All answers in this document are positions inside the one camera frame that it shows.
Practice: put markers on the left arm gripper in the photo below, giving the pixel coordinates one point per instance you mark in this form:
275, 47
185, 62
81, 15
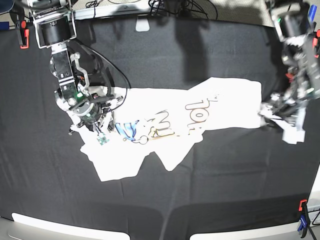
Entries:
288, 108

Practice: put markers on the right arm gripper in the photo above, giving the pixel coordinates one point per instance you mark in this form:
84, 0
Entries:
95, 111

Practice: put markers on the white printed t-shirt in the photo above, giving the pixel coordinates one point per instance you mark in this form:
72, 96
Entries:
168, 122

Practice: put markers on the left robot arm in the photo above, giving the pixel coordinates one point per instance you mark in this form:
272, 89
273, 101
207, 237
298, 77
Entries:
295, 31

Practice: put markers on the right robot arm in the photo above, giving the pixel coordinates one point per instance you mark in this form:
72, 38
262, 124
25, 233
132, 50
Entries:
55, 26

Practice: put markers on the red clamp back right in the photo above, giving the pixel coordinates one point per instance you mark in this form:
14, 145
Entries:
316, 43

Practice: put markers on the red clamp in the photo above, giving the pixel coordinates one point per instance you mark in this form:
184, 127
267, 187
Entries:
316, 43
303, 219
21, 27

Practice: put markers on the black table cloth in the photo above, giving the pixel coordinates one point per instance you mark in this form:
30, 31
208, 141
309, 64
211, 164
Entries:
234, 179

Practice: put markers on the red clamp back left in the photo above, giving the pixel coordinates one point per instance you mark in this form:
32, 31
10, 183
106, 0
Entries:
21, 27

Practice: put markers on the red clamp front right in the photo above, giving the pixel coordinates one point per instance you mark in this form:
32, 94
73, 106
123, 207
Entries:
303, 219

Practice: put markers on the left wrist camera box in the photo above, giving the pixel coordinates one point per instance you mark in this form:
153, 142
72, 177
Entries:
293, 135

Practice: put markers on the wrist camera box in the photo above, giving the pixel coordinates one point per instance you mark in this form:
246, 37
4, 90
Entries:
102, 139
293, 135

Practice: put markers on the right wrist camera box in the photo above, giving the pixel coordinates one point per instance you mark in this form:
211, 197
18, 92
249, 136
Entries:
102, 139

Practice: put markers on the grey table mount plate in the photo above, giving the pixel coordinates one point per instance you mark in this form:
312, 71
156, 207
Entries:
142, 25

